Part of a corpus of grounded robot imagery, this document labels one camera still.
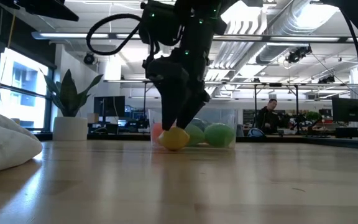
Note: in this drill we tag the black ceiling-mounted camera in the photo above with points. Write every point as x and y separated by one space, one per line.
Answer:
326 80
297 54

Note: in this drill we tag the clear plastic tupperware container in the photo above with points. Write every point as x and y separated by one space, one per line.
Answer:
228 115

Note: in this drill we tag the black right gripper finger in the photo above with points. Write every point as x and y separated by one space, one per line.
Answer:
172 105
196 107

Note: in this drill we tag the blue rounded chair back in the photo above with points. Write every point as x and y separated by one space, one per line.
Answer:
255 133

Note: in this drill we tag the round black ceiling device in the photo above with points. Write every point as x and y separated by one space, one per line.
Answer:
89 58

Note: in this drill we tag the linear ceiling light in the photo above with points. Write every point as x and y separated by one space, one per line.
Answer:
70 35
303 39

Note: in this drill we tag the person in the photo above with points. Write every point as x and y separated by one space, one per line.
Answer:
267 119

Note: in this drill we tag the beige checked cloth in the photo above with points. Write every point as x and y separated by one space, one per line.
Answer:
5 146

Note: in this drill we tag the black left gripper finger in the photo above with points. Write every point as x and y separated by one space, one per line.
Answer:
61 11

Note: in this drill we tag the green round toy fruit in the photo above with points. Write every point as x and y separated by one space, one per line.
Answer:
219 135

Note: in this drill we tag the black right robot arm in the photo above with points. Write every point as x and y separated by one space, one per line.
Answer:
197 31

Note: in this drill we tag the dark green striped toy melon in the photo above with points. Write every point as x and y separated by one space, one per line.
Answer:
199 122

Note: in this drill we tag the small green background plant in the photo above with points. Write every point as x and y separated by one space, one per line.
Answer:
314 116

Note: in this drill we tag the background desk with equipment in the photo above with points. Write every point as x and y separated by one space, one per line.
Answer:
113 126

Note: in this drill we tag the yellow toy lemon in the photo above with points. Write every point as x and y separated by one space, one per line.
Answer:
174 140

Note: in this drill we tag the orange toy fruit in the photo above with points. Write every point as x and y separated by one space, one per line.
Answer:
156 132

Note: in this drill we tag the green plant in white pot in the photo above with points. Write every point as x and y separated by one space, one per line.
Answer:
70 129

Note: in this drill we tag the large window dark frame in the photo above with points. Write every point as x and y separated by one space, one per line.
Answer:
23 77

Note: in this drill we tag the black computer monitor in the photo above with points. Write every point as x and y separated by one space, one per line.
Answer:
109 106
348 109

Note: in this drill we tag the green pointed toy fruit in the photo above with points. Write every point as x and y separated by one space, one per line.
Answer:
196 135

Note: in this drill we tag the silver ceiling ventilation duct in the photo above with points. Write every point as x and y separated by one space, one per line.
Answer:
294 25

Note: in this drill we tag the black background workstation frame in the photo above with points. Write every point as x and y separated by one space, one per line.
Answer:
275 84

